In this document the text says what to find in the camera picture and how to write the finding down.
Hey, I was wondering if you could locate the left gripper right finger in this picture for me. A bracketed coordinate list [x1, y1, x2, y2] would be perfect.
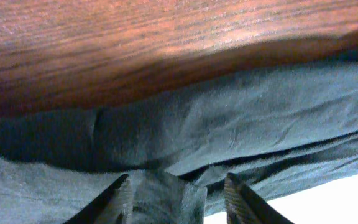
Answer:
[224, 173, 293, 224]

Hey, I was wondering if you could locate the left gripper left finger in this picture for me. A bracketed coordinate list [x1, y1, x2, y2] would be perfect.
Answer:
[64, 174, 134, 224]

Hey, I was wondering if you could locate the dark green t-shirt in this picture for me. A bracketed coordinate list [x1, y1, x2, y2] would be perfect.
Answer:
[0, 49, 358, 223]

